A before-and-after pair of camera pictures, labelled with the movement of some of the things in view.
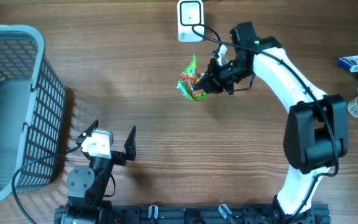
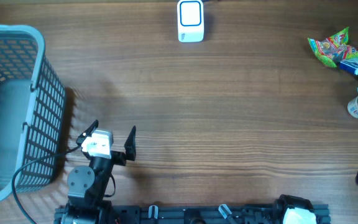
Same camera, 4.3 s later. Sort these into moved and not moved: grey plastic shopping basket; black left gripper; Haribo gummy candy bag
Moved: Haribo gummy candy bag
Not moved: black left gripper; grey plastic shopping basket
